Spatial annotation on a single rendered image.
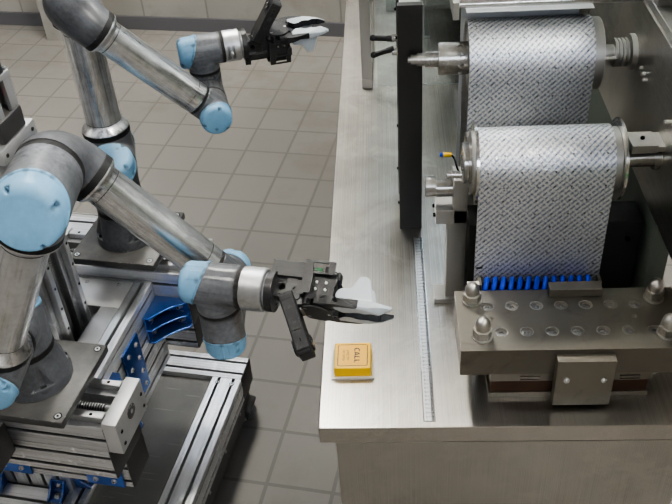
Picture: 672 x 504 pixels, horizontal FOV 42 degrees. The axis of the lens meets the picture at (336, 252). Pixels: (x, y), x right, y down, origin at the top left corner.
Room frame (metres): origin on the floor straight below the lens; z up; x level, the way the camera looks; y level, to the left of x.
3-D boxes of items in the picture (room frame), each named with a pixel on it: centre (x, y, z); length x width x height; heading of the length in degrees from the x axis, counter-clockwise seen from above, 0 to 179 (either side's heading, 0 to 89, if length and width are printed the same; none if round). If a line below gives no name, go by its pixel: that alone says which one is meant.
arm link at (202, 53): (1.96, 0.29, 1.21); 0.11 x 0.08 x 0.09; 101
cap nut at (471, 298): (1.19, -0.24, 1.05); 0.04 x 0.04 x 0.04
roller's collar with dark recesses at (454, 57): (1.57, -0.26, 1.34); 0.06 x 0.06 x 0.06; 85
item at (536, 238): (1.25, -0.38, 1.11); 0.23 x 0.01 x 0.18; 85
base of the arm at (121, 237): (1.77, 0.52, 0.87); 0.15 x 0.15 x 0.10
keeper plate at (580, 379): (1.04, -0.42, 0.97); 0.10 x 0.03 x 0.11; 85
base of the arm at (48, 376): (1.29, 0.64, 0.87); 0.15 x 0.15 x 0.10
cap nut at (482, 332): (1.10, -0.25, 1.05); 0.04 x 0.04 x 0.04
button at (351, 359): (1.18, -0.02, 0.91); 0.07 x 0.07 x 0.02; 85
